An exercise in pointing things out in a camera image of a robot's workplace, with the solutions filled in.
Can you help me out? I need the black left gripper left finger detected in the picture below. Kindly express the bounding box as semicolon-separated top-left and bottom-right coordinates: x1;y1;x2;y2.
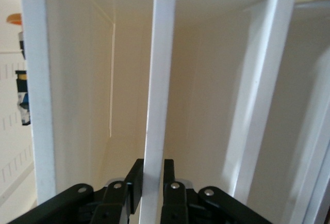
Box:
7;158;144;224

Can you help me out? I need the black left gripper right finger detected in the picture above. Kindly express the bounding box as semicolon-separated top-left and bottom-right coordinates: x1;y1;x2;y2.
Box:
160;158;274;224

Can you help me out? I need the white plastic drawer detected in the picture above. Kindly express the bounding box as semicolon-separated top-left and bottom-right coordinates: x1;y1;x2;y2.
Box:
46;0;178;224
283;0;330;224
164;0;296;224

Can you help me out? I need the white drawer cabinet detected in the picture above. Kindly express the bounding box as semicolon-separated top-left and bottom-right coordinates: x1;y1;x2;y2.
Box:
18;0;330;224

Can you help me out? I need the dark blue background object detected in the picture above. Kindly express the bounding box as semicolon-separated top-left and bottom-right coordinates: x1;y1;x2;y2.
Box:
14;70;32;126

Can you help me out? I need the orange background object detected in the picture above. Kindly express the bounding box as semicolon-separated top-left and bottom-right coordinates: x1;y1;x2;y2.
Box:
6;13;23;26

